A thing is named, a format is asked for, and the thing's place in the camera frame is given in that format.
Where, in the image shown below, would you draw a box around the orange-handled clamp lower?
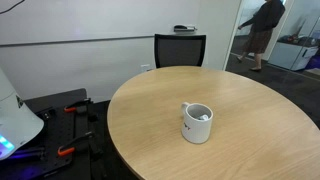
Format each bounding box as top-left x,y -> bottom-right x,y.
57,131 -> 95,157

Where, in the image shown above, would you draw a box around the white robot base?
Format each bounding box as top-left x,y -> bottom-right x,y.
0,69 -> 44,160

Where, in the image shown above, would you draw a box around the white ceramic mug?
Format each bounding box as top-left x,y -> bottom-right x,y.
181,102 -> 213,144

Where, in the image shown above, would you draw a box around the black mesh office chair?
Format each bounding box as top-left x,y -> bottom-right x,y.
154,34 -> 206,68

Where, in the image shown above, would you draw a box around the orange-handled clamp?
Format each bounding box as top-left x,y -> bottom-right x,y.
57,131 -> 95,157
64,98 -> 92,113

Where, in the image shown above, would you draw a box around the orange-handled clamp upper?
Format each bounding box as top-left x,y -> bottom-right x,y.
64,98 -> 92,113

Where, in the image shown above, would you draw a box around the whiteboard eraser on tray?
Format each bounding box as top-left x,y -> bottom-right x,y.
173,25 -> 197,32

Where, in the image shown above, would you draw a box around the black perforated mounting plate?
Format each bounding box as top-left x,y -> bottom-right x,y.
0,87 -> 93,180

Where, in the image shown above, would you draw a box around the white cabinet behind glass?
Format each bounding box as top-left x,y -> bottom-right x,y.
268,37 -> 319,71

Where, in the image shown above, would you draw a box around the green marker white cap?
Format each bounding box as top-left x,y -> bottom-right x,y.
198,115 -> 209,121

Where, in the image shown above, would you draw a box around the walking person dark clothes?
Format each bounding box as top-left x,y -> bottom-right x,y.
237,0 -> 285,72

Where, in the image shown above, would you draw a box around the round wooden table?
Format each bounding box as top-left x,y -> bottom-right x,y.
107,66 -> 320,180

